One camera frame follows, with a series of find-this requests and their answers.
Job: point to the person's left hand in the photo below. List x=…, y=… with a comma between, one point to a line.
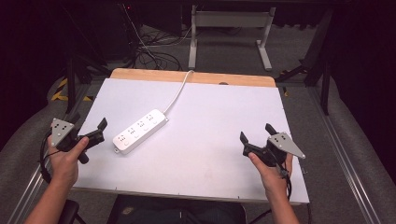
x=64, y=163

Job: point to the yellow black hazard tape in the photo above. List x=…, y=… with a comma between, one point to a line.
x=60, y=91

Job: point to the white power strip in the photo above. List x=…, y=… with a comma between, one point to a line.
x=140, y=130

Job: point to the black tripod stand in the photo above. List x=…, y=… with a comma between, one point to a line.
x=71, y=81

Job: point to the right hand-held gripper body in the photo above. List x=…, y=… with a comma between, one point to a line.
x=280, y=146

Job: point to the white metal stand frame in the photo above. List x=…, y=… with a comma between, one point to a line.
x=230, y=20

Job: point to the aluminium floor rail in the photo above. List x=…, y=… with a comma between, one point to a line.
x=28, y=199
x=345, y=161

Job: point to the black metal stand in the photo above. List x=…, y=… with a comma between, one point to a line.
x=325, y=77

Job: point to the black stool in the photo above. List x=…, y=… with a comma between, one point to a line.
x=70, y=211

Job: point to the person's right hand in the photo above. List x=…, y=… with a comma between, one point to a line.
x=274, y=179

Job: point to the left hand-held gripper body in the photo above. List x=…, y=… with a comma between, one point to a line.
x=63, y=132

